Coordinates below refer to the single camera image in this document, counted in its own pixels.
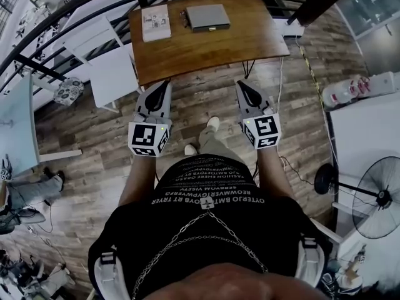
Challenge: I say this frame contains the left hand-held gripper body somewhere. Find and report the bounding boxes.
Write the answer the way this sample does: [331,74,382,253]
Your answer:
[127,111,173,158]

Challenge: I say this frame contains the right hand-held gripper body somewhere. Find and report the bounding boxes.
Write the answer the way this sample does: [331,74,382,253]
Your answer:
[242,106,283,151]

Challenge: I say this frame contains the grey metal box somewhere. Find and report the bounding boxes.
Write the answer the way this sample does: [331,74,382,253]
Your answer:
[186,4,231,29]

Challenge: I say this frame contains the person's right forearm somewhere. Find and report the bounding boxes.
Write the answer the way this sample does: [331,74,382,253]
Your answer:
[256,147,296,201]

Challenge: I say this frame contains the person's left forearm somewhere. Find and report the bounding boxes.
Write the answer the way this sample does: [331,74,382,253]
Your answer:
[117,154,157,208]

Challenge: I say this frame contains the person's right white shoe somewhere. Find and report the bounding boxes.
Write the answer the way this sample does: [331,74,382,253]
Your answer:
[206,116,221,133]

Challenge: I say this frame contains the white wooden chair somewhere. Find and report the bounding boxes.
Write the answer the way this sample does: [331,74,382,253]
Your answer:
[64,14,140,114]

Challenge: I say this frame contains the person's beige trousers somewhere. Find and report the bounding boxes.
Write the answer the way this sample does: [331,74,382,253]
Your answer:
[198,126,248,168]

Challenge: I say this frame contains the yellow black striped tape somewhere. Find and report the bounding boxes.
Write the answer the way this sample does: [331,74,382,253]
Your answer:
[299,47,326,112]

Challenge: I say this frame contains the wooden table with hairpin legs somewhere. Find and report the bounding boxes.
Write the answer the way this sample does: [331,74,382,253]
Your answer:
[127,0,291,89]

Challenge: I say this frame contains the pack of plastic water bottles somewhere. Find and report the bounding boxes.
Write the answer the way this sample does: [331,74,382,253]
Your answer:
[321,75,373,111]

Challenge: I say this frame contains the black standing fan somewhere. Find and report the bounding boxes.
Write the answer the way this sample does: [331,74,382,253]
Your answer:
[314,156,400,239]

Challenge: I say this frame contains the floral seat cushion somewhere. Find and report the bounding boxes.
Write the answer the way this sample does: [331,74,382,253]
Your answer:
[52,76,85,106]

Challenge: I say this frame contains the white book with photo cover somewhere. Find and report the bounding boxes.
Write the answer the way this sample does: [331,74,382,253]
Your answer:
[141,4,172,43]

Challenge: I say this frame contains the white cabinet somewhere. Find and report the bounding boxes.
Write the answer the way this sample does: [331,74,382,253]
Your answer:
[324,94,400,293]

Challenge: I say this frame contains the white storage box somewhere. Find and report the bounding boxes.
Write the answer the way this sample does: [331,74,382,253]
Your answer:
[370,72,400,95]

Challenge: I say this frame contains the white glass-top table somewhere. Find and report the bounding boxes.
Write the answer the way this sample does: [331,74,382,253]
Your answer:
[0,73,83,174]

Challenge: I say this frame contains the person's black printed t-shirt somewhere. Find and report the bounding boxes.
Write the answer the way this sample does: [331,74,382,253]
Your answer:
[87,154,329,300]

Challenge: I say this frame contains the glass partition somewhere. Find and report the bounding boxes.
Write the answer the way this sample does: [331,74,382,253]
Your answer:
[336,0,400,39]

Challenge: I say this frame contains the person's chin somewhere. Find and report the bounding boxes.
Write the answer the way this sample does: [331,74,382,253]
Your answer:
[149,262,329,300]

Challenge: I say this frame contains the white cable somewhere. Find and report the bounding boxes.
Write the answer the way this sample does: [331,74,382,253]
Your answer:
[276,57,284,112]

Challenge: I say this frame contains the black cable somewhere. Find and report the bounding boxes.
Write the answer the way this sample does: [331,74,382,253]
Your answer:
[279,156,316,187]

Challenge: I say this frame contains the silver chain necklace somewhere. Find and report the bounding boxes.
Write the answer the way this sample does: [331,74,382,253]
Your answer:
[131,197,269,299]

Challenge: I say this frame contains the brown wooden railing post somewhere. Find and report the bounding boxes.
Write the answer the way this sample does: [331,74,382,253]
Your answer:
[287,0,357,28]

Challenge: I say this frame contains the person's right white shoulder strap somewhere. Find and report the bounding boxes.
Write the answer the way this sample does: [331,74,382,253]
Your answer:
[295,234,326,289]

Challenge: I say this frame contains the person's white shoulder strap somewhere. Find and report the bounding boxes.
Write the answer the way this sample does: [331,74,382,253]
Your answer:
[93,245,132,300]
[295,234,326,289]

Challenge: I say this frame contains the person's left white shoulder strap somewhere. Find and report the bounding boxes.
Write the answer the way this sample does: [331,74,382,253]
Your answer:
[93,245,132,300]

